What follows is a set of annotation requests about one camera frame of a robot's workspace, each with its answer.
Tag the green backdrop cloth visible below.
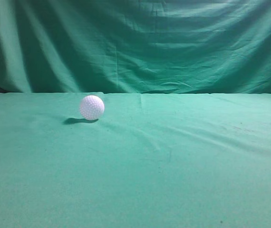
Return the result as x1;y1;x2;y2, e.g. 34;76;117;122
0;0;271;94

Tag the green table cloth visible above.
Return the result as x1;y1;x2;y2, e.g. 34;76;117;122
0;93;271;228

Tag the white dimpled golf ball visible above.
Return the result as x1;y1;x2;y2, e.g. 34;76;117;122
79;95;105;121

